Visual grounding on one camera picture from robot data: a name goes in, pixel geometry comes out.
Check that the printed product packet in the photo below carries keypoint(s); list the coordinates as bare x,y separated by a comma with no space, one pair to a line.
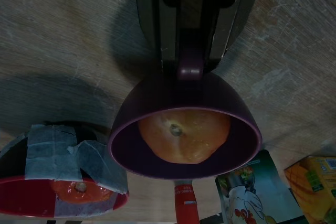
249,195

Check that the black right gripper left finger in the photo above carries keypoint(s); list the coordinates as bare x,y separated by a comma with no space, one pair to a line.
157,11

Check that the light wooden table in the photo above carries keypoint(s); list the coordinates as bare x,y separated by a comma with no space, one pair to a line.
52,37

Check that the red plastic bottle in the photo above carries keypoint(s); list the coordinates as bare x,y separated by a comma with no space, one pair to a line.
185,200

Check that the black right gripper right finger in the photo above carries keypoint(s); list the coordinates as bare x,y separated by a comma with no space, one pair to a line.
236,19

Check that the yellow juice carton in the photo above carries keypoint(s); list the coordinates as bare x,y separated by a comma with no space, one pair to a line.
315,190

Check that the red bowl with grey tape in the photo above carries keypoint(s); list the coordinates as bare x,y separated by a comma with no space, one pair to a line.
15,166

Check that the orange round fruit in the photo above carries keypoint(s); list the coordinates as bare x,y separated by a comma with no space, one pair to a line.
78,195
183,142

